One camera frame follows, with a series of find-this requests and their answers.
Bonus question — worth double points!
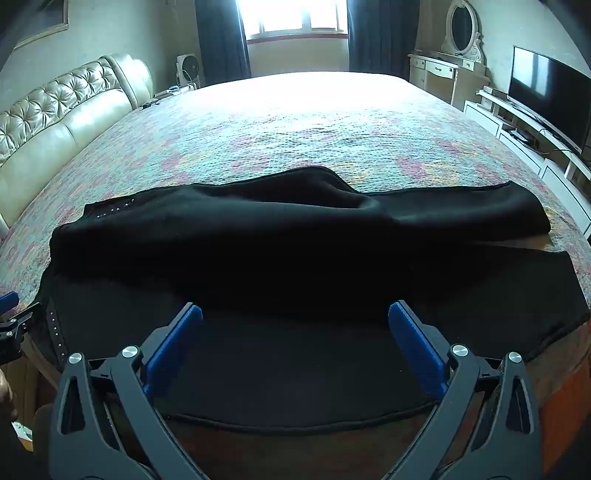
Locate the cream tufted leather headboard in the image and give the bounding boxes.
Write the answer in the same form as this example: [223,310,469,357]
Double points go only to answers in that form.
[0,53,155,241]

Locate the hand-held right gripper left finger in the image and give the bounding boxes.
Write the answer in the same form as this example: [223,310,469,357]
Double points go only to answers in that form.
[48,302,206,480]

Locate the white fan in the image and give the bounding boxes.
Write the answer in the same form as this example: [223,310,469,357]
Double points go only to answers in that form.
[177,53,203,88]

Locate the black pants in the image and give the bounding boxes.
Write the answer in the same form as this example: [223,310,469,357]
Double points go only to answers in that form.
[34,166,591,437]

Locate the curved black television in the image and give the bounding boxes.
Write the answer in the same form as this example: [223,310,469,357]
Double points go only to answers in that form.
[508,45,591,155]

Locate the framed wall picture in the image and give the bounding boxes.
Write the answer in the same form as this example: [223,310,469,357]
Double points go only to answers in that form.
[14,0,70,51]

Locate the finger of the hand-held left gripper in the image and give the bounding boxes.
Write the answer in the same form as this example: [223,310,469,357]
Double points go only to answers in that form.
[0,291,35,365]

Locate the window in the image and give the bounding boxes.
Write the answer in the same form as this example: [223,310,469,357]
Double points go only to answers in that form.
[235,0,349,40]

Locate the cream dressing table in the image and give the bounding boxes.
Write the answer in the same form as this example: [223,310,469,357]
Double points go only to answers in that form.
[409,51,490,109]

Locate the oval vanity mirror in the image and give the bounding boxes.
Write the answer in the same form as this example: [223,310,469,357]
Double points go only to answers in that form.
[441,0,485,63]

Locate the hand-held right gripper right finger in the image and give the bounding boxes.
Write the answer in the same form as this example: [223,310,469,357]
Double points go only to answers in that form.
[387,301,543,480]

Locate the white television stand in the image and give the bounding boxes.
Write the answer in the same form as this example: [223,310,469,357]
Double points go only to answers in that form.
[464,88,591,236]

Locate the floral bed blanket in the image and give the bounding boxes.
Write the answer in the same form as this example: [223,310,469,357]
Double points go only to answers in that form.
[0,71,591,370]

